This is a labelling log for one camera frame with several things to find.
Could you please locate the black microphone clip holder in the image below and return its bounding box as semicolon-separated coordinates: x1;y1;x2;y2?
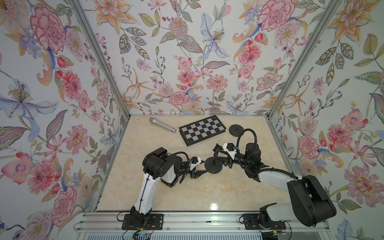
213;144;222;154

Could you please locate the black round stand base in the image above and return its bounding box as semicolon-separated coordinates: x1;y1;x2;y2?
205;157;223;174

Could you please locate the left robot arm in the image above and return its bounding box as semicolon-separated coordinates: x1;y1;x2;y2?
130;148;208;223

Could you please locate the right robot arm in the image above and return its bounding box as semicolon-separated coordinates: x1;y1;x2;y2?
213;143;337;229

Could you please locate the silver handheld microphone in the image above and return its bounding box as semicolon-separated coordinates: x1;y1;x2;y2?
150;118;177;133

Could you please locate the black round disc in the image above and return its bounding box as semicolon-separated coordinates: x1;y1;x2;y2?
229;124;244;137

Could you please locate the black white chessboard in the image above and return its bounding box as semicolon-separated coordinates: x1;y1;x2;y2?
179;115;227;147

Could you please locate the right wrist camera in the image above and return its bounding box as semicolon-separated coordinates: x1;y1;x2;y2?
223;143;238;160

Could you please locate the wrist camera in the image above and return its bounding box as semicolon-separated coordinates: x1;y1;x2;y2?
190;157;202;166
223;143;238;160

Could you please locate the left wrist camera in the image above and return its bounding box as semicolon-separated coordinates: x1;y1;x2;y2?
190;157;202;166

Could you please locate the left black corrugated cable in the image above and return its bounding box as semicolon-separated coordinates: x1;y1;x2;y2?
172;150;191;184

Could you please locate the black corrugated cable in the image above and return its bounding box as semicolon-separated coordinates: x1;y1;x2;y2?
236;128;258;169
172;150;191;184

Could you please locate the right black corrugated cable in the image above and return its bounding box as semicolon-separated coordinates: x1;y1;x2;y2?
236;128;258;169

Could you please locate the aluminium front rail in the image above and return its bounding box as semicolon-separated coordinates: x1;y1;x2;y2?
74;212;334;240

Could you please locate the left aluminium corner post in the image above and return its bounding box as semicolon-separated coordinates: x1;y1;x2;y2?
69;0;131;120

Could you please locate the aluminium corner post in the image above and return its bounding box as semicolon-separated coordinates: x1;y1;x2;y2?
69;0;131;120
266;0;340;121

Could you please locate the right aluminium corner post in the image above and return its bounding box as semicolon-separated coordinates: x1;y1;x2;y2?
266;0;340;121

